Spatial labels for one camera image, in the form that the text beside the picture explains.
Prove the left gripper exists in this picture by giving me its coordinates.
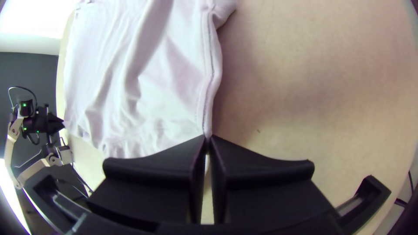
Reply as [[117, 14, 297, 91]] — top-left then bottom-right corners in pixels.
[[23, 106, 66, 136]]

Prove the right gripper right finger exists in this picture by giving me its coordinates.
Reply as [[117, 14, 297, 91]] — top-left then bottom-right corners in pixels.
[[209, 134, 337, 226]]

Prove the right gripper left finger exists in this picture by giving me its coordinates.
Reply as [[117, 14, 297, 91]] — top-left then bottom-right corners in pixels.
[[86, 135, 207, 226]]

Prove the grey t-shirt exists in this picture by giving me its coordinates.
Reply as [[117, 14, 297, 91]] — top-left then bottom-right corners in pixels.
[[62, 0, 238, 160]]

